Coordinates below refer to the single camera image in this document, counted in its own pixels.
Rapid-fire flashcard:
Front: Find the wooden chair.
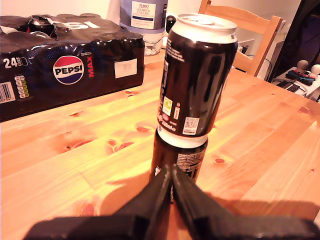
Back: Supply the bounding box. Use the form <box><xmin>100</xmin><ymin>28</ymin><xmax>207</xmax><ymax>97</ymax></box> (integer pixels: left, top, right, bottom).
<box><xmin>198</xmin><ymin>0</ymin><xmax>283</xmax><ymax>77</ymax></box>

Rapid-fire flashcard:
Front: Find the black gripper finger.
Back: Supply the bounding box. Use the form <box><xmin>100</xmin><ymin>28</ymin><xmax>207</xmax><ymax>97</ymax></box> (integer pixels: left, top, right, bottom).
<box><xmin>113</xmin><ymin>164</ymin><xmax>173</xmax><ymax>240</ymax></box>
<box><xmin>171</xmin><ymin>164</ymin><xmax>235</xmax><ymax>240</ymax></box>

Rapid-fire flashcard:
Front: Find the red blue game controller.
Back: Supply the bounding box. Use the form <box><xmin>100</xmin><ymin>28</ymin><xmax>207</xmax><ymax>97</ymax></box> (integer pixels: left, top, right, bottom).
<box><xmin>284</xmin><ymin>69</ymin><xmax>316</xmax><ymax>86</ymax></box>

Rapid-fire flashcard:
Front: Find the large clear water bottle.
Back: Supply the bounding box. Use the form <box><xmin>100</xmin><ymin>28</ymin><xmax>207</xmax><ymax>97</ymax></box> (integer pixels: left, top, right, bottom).
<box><xmin>119</xmin><ymin>0</ymin><xmax>169</xmax><ymax>57</ymax></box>

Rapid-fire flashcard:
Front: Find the small white round camera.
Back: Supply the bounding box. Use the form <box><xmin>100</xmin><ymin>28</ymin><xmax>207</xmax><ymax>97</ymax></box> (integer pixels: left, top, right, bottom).
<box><xmin>163</xmin><ymin>12</ymin><xmax>179</xmax><ymax>36</ymax></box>

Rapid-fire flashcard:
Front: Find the black Pepsi Max can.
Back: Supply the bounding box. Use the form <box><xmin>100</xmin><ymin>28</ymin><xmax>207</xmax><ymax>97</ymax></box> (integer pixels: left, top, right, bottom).
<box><xmin>156</xmin><ymin>13</ymin><xmax>239</xmax><ymax>138</ymax></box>
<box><xmin>149</xmin><ymin>126</ymin><xmax>209</xmax><ymax>203</ymax></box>

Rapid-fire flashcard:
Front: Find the black Pepsi Max multipack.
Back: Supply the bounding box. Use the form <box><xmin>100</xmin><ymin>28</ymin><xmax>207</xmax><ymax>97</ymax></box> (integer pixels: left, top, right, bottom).
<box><xmin>0</xmin><ymin>13</ymin><xmax>146</xmax><ymax>123</ymax></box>

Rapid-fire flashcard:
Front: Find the large dark panel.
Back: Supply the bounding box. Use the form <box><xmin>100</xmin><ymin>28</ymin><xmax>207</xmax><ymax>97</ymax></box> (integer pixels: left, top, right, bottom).
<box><xmin>270</xmin><ymin>0</ymin><xmax>320</xmax><ymax>82</ymax></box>

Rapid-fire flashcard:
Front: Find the white wall socket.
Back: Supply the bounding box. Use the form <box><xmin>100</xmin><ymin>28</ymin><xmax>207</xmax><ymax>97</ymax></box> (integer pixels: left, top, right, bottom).
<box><xmin>237</xmin><ymin>39</ymin><xmax>255</xmax><ymax>56</ymax></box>

